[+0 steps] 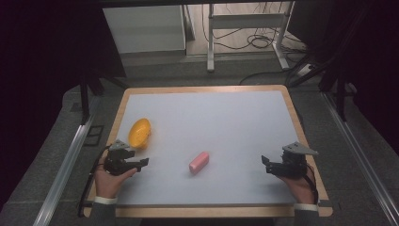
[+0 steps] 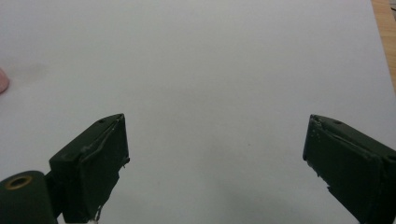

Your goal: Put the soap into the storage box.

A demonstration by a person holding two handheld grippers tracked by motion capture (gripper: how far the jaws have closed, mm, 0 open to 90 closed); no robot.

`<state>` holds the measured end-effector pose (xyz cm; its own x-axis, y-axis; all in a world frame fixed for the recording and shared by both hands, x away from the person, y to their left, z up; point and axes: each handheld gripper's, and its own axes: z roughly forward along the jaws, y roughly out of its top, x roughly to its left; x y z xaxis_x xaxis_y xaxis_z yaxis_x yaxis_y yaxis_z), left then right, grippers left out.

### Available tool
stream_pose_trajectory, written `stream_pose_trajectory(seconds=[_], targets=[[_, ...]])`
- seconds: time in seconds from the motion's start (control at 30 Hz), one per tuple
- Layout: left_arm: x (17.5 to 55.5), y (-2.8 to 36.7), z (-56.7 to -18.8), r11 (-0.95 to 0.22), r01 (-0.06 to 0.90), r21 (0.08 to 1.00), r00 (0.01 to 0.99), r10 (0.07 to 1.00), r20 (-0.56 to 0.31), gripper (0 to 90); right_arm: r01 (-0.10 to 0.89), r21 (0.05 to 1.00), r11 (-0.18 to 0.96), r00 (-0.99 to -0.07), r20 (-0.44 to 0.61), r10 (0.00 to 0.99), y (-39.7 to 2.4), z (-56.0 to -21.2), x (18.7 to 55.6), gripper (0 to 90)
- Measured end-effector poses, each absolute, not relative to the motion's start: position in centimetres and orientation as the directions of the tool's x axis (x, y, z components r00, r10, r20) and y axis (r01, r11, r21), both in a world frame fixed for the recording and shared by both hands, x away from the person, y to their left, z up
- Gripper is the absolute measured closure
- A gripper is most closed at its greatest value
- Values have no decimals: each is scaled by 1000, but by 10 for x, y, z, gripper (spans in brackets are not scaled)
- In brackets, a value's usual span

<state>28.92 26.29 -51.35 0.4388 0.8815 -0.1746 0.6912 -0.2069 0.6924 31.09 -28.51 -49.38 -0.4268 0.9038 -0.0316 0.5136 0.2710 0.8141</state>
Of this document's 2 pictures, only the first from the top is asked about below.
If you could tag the person's left hand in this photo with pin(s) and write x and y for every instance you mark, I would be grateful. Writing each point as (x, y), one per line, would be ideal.
(109, 182)

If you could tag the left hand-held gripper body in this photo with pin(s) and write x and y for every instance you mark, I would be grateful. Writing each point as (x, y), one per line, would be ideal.
(117, 157)

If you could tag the white table mat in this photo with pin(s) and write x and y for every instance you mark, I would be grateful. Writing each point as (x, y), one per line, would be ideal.
(207, 147)

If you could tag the yellow fruit toy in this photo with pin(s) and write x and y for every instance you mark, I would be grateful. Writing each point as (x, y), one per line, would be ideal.
(140, 133)

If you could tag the pink soap bar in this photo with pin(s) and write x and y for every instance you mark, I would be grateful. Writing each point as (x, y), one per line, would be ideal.
(199, 162)

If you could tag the person's right hand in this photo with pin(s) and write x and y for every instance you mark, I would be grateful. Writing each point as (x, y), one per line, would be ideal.
(301, 187)

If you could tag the aluminium floor rail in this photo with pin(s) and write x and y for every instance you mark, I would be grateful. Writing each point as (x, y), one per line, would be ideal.
(360, 157)
(64, 171)

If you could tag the white metal desk frame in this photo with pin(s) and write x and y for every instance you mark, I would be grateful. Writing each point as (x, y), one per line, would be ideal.
(247, 22)

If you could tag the white cabinet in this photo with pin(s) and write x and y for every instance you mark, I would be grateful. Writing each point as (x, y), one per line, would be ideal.
(145, 29)

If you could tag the white power strip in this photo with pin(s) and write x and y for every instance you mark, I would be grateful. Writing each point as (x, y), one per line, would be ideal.
(306, 69)

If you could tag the black metal stand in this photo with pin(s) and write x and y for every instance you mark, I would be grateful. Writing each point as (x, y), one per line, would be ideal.
(86, 94)
(340, 94)

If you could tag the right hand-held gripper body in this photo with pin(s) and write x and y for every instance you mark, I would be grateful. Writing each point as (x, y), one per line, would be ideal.
(291, 163)

